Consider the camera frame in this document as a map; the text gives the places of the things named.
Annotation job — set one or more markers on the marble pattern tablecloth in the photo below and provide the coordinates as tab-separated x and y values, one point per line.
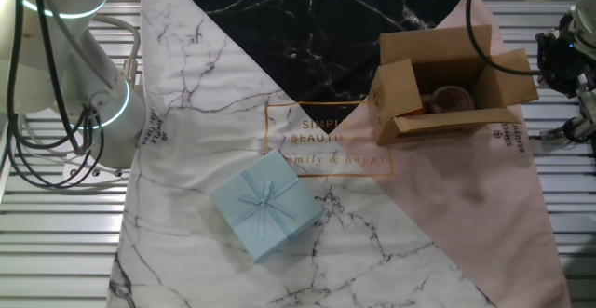
209	112

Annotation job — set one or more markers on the small orange basketball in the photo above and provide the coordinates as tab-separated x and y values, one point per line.
419	111

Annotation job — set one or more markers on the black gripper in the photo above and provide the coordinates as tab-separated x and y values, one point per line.
559	59

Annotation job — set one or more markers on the light blue gift box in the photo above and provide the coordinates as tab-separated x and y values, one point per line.
265	205

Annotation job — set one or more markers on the small silver camera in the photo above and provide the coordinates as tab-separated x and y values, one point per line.
590	108

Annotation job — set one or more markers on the brown cardboard box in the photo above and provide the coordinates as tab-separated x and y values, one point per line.
442	43

